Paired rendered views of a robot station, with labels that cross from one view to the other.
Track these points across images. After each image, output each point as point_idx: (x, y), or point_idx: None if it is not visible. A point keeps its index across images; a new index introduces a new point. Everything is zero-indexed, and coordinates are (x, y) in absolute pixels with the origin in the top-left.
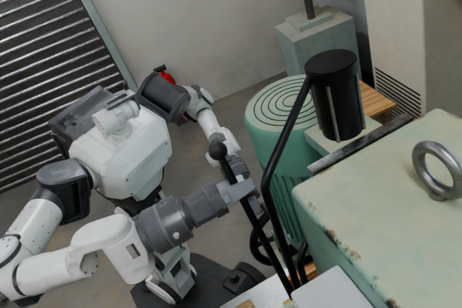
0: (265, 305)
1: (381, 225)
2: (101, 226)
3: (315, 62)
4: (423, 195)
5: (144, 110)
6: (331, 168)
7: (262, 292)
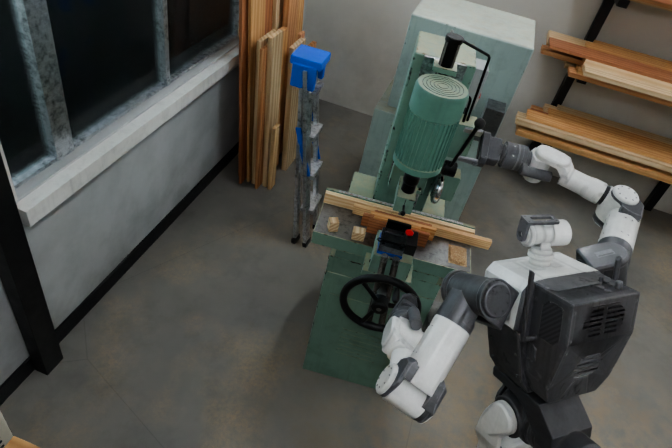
0: (441, 252)
1: (464, 52)
2: (552, 153)
3: (458, 38)
4: None
5: (510, 270)
6: (461, 62)
7: (439, 259)
